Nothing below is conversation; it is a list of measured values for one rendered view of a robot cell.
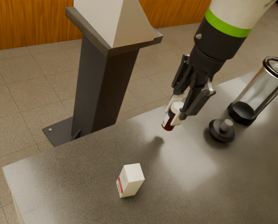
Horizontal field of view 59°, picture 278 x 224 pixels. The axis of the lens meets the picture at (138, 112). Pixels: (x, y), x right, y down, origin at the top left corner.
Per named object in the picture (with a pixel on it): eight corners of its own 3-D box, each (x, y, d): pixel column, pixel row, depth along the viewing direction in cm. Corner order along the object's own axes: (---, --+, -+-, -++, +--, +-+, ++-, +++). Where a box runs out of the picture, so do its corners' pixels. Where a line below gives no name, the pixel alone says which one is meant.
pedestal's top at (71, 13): (64, 15, 109) (65, 6, 107) (119, 8, 128) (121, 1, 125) (106, 58, 97) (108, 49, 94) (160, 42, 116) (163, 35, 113)
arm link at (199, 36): (193, 8, 48) (215, 35, 43) (239, 14, 53) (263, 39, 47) (181, 34, 52) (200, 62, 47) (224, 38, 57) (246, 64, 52)
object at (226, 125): (236, 140, 81) (248, 128, 76) (219, 150, 75) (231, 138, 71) (217, 120, 85) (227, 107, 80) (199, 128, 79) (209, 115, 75)
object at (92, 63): (42, 130, 172) (38, 8, 108) (98, 106, 200) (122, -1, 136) (78, 183, 154) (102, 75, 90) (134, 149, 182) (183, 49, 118)
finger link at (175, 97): (174, 96, 64) (173, 94, 65) (165, 113, 69) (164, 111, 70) (183, 96, 65) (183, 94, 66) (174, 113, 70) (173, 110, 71)
